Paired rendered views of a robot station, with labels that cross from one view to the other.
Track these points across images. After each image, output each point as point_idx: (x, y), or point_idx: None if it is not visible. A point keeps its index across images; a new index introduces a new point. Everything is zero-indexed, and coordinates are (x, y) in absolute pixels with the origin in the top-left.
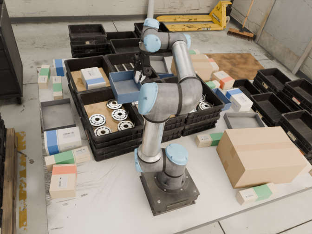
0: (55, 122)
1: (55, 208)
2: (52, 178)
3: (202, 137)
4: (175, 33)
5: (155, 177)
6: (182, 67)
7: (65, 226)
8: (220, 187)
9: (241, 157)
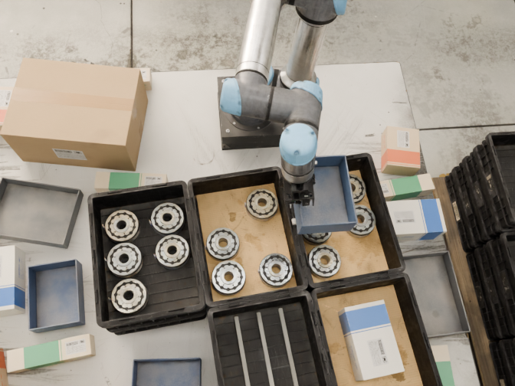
0: (429, 281)
1: (405, 125)
2: (418, 147)
3: (156, 183)
4: (256, 93)
5: None
6: (273, 11)
7: (390, 102)
8: (166, 106)
9: (132, 88)
